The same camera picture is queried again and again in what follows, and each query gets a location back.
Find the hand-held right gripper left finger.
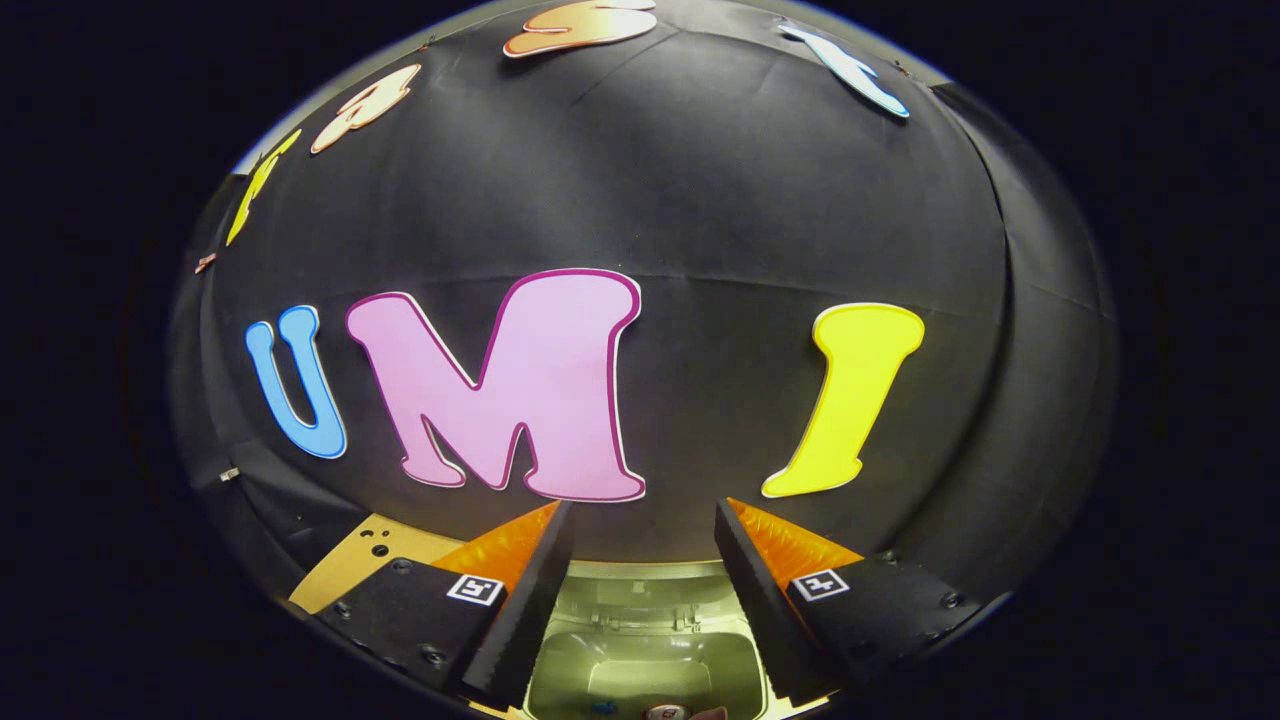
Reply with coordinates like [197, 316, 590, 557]
[310, 499, 578, 711]

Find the black backdrop cloth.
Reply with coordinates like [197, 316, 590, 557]
[165, 0, 1119, 641]

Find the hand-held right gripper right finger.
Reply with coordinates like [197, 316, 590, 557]
[713, 496, 993, 707]

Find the light green desktop garbage bin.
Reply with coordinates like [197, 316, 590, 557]
[522, 560, 773, 720]

